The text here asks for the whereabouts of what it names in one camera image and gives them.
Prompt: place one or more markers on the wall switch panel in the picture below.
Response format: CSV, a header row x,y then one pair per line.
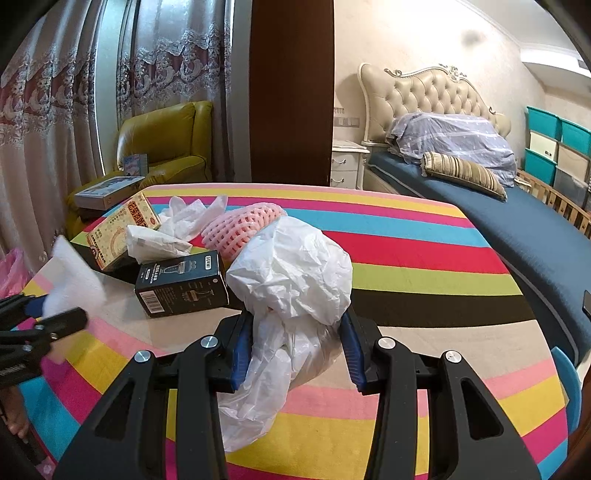
x,y
346,122

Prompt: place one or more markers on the black phone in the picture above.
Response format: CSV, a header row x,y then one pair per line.
x,y
588,304

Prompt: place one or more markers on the flat cardboard box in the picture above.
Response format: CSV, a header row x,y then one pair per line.
x,y
108,191

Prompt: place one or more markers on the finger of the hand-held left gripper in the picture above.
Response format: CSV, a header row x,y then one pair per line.
x,y
34,306
64,321

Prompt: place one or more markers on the brown striped cushion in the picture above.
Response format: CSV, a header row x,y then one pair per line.
x,y
461,173

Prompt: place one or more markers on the lace patterned curtain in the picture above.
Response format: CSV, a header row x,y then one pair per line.
x,y
175,69
41,138

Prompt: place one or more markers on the bed with blue sheet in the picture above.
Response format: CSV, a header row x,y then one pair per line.
x,y
531,240

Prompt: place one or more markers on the brown wooden door panel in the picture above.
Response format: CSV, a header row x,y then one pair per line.
x,y
291,92

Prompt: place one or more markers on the stack of storage boxes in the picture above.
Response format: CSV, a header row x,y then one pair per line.
x,y
542,122

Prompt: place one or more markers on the yellow leather armchair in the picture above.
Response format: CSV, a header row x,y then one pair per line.
x,y
161,129

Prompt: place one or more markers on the pink trash bag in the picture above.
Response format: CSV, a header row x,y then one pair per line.
x,y
11,272

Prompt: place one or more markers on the purple striped pillow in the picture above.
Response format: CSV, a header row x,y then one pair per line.
x,y
461,138

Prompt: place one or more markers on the black product box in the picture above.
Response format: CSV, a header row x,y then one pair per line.
x,y
180,286

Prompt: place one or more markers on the white plastic bag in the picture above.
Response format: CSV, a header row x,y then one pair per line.
x,y
295,267

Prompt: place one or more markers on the white foam sheet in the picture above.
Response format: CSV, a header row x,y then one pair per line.
x,y
74,272

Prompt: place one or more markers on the pink foam fruit net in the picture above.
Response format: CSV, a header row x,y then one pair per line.
x,y
235,230

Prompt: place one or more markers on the yellow cardboard box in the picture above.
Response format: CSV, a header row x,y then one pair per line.
x,y
115,230

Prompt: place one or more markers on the blue chair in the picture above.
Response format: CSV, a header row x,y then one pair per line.
x,y
568,383

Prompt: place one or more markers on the small blue picture box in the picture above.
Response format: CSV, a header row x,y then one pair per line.
x,y
135,165

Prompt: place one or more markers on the white nightstand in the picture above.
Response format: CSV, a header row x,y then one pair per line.
x,y
346,164

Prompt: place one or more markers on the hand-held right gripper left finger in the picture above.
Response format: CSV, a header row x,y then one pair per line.
x,y
241,350

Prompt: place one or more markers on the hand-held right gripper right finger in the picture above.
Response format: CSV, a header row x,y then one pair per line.
x,y
353,355

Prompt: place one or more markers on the person's left hand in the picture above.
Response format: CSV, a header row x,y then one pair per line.
x,y
16,415

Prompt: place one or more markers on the wooden crib rail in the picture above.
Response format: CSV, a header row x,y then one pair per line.
x,y
558,203

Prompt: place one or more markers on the beige tufted headboard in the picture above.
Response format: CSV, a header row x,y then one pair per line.
x,y
415,97

